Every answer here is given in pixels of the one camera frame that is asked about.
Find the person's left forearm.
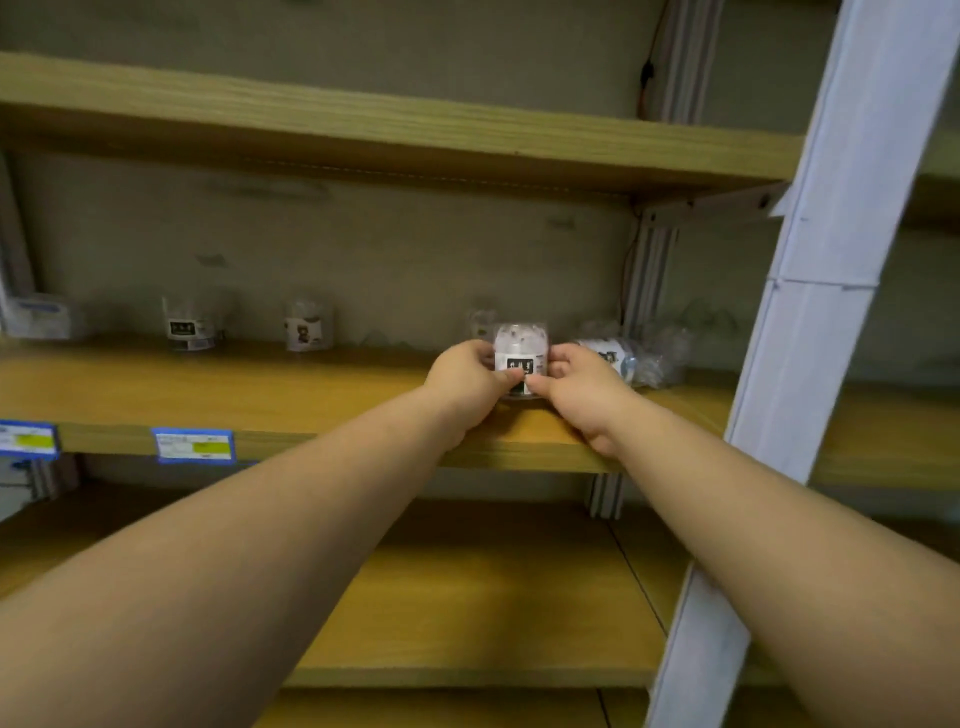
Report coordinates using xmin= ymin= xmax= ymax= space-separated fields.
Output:
xmin=0 ymin=389 xmax=466 ymax=728

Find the person's left hand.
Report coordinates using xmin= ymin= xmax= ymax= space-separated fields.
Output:
xmin=422 ymin=339 xmax=523 ymax=455

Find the clear box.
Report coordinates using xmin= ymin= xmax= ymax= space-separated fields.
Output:
xmin=5 ymin=293 xmax=88 ymax=340

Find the wooden shelf with blue labels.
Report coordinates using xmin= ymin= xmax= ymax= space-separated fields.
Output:
xmin=0 ymin=333 xmax=740 ymax=478

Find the person's right forearm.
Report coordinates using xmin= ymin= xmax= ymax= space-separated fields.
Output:
xmin=599 ymin=397 xmax=960 ymax=728

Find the white metal shelf bracket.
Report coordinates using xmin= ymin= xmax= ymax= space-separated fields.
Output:
xmin=641 ymin=179 xmax=793 ymax=230

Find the white metal upright post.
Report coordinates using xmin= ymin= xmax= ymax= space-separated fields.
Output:
xmin=643 ymin=0 xmax=960 ymax=728

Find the person's right hand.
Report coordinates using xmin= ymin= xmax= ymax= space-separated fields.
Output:
xmin=524 ymin=343 xmax=646 ymax=459

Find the white slotted rack rail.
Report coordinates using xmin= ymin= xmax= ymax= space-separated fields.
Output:
xmin=0 ymin=149 xmax=39 ymax=301
xmin=587 ymin=0 xmax=725 ymax=520

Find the blue framed price label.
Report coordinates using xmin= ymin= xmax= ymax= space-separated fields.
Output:
xmin=152 ymin=427 xmax=238 ymax=466
xmin=0 ymin=421 xmax=60 ymax=460

